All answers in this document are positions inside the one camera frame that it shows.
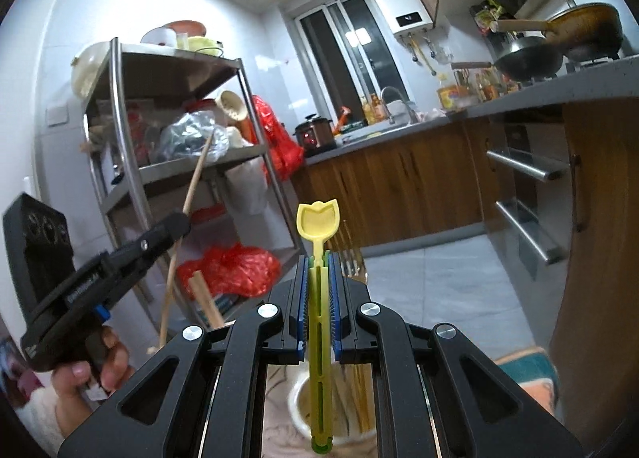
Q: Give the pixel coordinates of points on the clear plastic bag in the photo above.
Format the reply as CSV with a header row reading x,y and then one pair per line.
x,y
189,133

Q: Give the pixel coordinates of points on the kitchen window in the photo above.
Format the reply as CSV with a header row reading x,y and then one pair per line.
x,y
349,58

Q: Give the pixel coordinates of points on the dark red rice cooker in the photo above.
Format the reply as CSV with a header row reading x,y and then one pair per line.
x,y
314,133

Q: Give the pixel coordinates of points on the yellow-green container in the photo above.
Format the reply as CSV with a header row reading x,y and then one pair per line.
x,y
204,46

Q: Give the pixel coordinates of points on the metal shelf rack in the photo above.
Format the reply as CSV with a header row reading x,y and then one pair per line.
x,y
169,63

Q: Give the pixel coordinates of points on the floral ceramic utensil holder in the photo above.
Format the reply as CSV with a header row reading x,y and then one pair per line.
x,y
299,403

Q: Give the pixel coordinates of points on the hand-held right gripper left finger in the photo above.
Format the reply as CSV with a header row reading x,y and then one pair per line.
x,y
300,308

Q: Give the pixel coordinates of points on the yellow oil bottle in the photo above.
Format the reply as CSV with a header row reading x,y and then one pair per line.
x,y
449,98

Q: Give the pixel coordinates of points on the wooden cabinet end panel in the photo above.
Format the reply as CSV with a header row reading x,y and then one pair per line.
x,y
599,238

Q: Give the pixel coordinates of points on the white wall switch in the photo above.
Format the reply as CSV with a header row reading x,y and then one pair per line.
x,y
56,115

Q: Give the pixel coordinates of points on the crumpled red plastic bag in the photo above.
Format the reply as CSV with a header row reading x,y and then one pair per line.
x,y
234,268

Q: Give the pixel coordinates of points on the wooden base cabinet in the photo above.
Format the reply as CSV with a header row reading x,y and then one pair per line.
x,y
399,178

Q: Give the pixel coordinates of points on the person's left forearm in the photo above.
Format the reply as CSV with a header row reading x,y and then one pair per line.
x,y
45,423

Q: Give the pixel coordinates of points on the steel sink faucet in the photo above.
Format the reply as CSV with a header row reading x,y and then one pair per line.
x,y
410,111

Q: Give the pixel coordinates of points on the person's left hand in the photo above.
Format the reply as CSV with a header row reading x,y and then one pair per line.
x,y
120,358

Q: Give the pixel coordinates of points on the grey countertop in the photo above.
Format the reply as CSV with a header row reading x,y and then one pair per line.
x,y
549,93

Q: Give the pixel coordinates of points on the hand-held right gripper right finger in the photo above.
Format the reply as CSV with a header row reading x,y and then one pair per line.
x,y
334,308

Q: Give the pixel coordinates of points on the hanging red plastic bag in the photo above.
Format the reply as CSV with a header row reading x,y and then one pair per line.
x,y
279,148

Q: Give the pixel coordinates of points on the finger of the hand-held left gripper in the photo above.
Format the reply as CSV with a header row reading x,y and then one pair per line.
x,y
150,248

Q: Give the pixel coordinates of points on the white bowl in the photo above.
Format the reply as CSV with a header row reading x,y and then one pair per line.
x,y
159,36

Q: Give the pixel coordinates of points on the cream pot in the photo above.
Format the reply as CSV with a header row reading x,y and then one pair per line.
x,y
90,68

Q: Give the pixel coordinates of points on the silver fork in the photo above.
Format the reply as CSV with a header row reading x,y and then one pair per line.
x,y
358,268

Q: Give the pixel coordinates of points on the black wok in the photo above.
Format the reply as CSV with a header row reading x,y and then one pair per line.
x,y
529,61

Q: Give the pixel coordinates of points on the yellow plastic sealing clip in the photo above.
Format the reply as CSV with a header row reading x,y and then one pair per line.
x,y
319,228

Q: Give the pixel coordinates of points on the printed tablecloth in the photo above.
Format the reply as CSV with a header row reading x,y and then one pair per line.
x,y
524,373

